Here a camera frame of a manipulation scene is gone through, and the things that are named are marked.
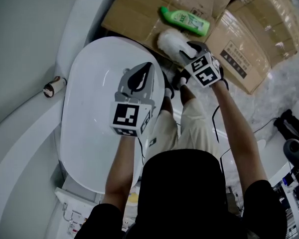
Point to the brown and white roll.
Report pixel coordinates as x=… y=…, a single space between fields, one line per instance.
x=53 y=87

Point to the person's beige shorts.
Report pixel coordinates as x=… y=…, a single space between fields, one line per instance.
x=194 y=128

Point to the black bundle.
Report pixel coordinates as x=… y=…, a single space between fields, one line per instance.
x=291 y=126

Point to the taped wrinkled cardboard box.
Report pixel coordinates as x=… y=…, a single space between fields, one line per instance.
x=271 y=11

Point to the chrome rail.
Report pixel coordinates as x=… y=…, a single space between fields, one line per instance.
x=64 y=211

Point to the large flat cardboard box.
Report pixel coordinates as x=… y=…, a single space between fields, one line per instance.
x=139 y=11

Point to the green plastic bottle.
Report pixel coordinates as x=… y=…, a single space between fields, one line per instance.
x=187 y=20

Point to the white fluffy duster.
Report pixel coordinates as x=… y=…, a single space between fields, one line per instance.
x=169 y=43

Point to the gray round device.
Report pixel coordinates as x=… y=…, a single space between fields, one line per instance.
x=295 y=153

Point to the white counter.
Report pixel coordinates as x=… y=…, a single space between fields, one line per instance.
x=271 y=158

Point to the person's black shirt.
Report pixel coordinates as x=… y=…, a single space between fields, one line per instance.
x=184 y=198

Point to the person's left black shoe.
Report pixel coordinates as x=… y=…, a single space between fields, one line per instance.
x=168 y=83

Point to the person's right black shoe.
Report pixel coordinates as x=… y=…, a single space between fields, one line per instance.
x=180 y=76

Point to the person's leg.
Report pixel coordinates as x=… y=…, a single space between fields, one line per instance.
x=188 y=94
x=167 y=104

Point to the cardboard box with dark label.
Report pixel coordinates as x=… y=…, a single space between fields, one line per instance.
x=259 y=58

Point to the white bathtub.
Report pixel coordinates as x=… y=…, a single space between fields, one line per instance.
x=89 y=96

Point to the person's left forearm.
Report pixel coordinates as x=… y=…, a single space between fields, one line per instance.
x=119 y=173

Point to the white cabinet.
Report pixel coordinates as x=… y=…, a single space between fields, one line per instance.
x=77 y=208

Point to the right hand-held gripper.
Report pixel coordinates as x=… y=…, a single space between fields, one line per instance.
x=206 y=71

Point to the person's right forearm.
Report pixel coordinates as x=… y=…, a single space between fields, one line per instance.
x=239 y=133

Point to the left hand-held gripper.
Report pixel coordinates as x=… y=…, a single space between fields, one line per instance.
x=124 y=117

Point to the person's left leg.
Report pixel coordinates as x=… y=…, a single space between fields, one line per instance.
x=167 y=104

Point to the person's right leg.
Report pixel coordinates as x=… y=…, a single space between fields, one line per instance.
x=188 y=94

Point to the person's black shoe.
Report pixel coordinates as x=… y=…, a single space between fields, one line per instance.
x=168 y=83
x=180 y=76

